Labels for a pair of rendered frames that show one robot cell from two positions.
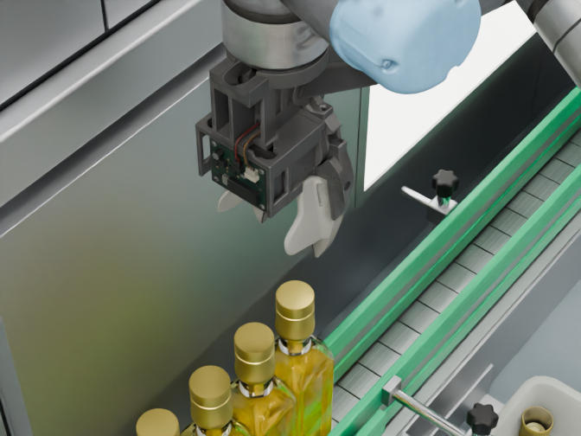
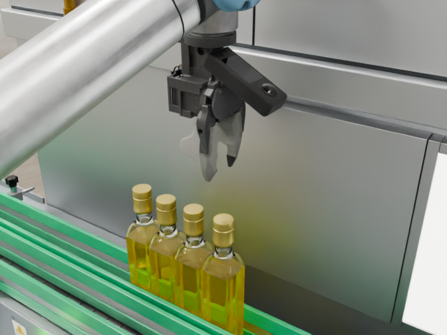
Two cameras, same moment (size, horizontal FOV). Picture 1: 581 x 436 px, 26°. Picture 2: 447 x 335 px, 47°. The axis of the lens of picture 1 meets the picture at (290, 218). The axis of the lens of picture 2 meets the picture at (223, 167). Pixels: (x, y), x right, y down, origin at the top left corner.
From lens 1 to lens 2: 1.02 m
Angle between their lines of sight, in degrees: 67
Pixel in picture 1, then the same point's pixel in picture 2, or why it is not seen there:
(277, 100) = (196, 59)
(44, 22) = not seen: hidden behind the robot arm
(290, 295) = (222, 217)
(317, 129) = (197, 84)
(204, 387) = (161, 197)
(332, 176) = (199, 121)
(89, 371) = (197, 196)
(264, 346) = (187, 211)
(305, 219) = (192, 139)
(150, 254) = (236, 173)
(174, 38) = (271, 68)
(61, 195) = not seen: hidden behind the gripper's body
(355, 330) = not seen: outside the picture
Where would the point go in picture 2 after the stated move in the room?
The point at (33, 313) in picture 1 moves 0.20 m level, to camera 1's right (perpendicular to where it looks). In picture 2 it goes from (177, 133) to (179, 186)
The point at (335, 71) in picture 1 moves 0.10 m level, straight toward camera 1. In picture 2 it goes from (225, 70) to (149, 72)
